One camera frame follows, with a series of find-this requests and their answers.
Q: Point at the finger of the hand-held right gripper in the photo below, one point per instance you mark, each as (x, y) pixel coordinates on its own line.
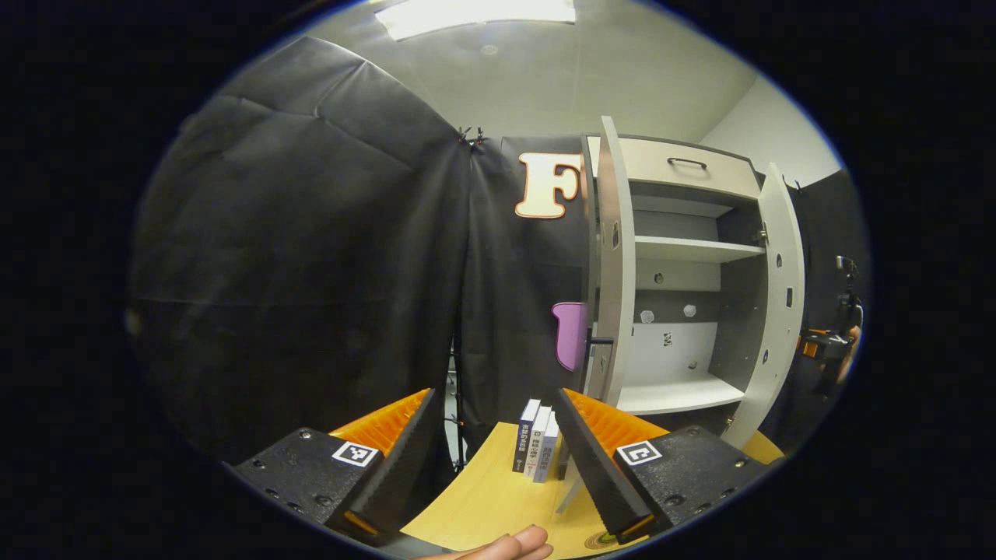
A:
(815, 344)

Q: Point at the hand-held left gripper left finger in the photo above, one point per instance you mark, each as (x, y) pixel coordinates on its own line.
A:
(401, 459)

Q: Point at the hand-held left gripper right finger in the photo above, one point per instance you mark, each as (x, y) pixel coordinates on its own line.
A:
(599, 463)

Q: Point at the white cabinet door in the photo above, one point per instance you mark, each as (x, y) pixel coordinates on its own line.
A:
(618, 295)
(778, 295)

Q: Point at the white grey cabinet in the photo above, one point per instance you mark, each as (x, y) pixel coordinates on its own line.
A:
(677, 393)

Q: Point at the white cabinet shelf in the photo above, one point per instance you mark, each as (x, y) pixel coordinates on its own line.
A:
(692, 249)

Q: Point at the white cabinet drawer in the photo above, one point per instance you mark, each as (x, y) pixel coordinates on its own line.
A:
(661, 173)

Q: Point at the light blue book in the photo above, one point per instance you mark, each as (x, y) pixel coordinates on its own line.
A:
(548, 455)

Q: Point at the white book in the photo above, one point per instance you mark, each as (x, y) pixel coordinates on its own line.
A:
(537, 447)

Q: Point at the black backdrop cloth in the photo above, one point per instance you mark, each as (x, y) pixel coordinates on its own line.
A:
(825, 225)
(311, 272)

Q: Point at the navy book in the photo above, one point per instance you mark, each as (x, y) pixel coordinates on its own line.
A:
(524, 439)

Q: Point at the ceiling light panel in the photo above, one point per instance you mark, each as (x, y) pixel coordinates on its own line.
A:
(475, 15)

